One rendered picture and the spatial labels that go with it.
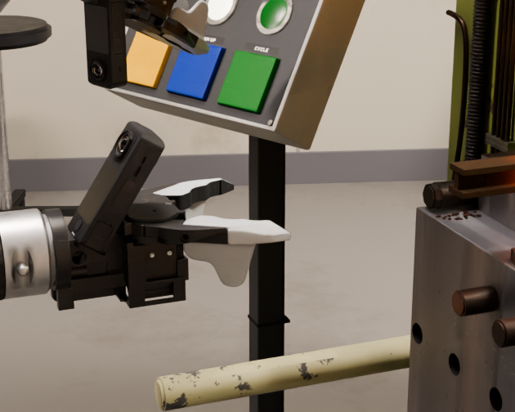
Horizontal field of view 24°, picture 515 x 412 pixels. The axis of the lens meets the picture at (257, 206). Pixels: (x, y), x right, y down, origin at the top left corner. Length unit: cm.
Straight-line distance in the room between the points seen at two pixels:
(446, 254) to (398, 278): 229
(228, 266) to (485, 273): 32
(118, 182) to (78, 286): 10
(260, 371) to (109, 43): 50
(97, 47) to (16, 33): 226
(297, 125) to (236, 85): 10
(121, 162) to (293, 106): 52
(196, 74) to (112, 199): 60
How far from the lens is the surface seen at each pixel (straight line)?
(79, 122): 436
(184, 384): 156
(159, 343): 316
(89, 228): 103
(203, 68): 160
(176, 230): 101
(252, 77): 153
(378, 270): 364
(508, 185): 121
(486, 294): 122
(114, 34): 136
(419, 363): 141
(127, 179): 102
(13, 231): 102
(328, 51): 154
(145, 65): 168
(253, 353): 184
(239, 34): 159
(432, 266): 134
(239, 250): 103
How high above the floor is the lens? 135
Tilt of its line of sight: 19 degrees down
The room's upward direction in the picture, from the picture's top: straight up
